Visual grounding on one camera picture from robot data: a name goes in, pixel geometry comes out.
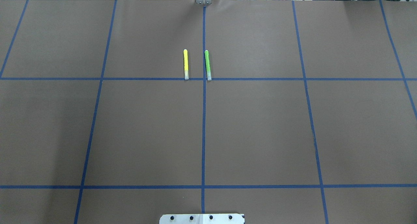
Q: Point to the green highlighter pen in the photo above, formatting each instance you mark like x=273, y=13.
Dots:
x=207, y=65

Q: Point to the yellow highlighter pen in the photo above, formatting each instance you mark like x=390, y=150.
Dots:
x=186, y=64

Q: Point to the metal mounting plate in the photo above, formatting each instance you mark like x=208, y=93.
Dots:
x=222, y=218

